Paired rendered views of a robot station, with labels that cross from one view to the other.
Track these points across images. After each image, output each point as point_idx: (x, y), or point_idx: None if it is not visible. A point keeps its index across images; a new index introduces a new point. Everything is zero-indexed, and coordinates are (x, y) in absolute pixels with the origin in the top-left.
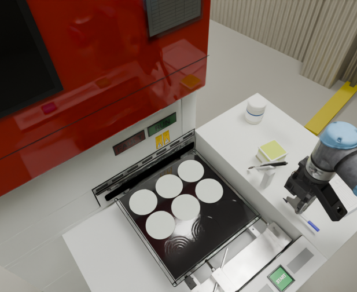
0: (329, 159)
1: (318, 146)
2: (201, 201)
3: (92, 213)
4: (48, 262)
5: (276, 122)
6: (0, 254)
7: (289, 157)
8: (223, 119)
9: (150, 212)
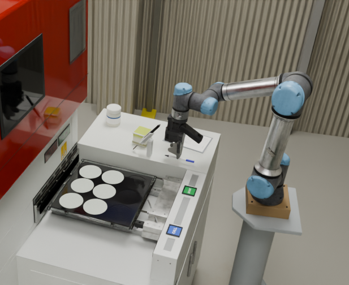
0: (183, 102)
1: (175, 99)
2: (112, 184)
3: (30, 230)
4: None
5: (130, 121)
6: None
7: (153, 137)
8: (93, 130)
9: (82, 203)
